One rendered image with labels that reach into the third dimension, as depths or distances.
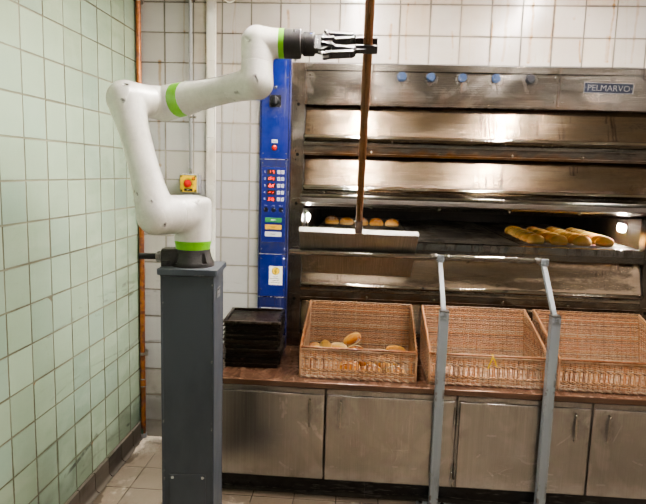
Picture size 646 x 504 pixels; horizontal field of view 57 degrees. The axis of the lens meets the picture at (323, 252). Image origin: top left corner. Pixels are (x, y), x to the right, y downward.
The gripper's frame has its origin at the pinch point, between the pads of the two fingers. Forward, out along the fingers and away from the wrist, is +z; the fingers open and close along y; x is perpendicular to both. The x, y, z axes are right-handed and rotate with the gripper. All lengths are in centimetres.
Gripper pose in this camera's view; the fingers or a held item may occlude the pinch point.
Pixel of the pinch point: (366, 45)
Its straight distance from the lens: 198.4
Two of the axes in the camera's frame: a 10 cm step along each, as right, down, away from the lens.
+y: -0.4, 8.1, -5.9
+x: -0.1, -5.9, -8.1
